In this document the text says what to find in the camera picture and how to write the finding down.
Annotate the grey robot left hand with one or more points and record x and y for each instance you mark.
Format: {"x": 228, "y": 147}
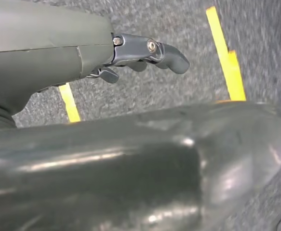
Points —
{"x": 46, "y": 47}

